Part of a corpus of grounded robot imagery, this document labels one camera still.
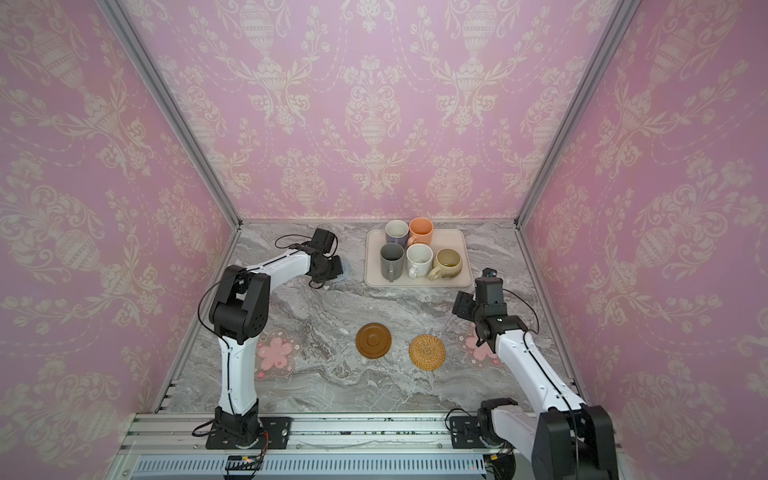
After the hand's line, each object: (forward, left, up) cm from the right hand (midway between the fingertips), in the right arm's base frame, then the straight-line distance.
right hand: (469, 299), depth 87 cm
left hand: (+17, +40, -8) cm, 45 cm away
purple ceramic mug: (+33, +19, -4) cm, 38 cm away
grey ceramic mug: (+17, +22, +1) cm, 28 cm away
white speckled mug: (+21, +12, -6) cm, 25 cm away
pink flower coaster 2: (-13, -2, -10) cm, 17 cm away
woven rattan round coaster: (-11, +13, -10) cm, 20 cm away
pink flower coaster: (-10, +57, -8) cm, 59 cm away
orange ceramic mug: (+30, +11, -2) cm, 32 cm away
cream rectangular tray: (+34, +2, -11) cm, 36 cm away
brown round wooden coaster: (-7, +29, -10) cm, 31 cm away
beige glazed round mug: (+17, +3, -5) cm, 18 cm away
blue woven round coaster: (+16, +38, -7) cm, 42 cm away
